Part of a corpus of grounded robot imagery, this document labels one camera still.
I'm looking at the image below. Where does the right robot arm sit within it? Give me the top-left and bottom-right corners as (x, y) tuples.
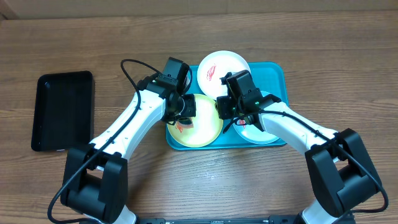
(216, 89), (389, 223)

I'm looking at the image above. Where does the black rectangular tray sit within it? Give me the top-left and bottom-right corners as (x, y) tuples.
(31, 70), (95, 152)

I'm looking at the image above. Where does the green and pink sponge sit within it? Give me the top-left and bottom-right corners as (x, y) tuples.
(175, 118), (194, 132)

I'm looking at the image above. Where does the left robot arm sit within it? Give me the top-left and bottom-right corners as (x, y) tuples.
(54, 77), (196, 223)

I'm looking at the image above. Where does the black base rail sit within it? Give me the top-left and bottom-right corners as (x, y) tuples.
(136, 214), (357, 224)

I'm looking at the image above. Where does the green rimmed plate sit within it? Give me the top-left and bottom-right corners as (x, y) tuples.
(166, 94), (223, 150)

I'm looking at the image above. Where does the light blue plate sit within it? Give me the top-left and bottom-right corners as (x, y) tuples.
(232, 90), (282, 146)

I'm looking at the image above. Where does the teal plastic serving tray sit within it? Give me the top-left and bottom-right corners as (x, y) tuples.
(165, 62), (289, 151)

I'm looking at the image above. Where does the white plate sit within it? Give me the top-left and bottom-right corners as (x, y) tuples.
(197, 50), (251, 100)

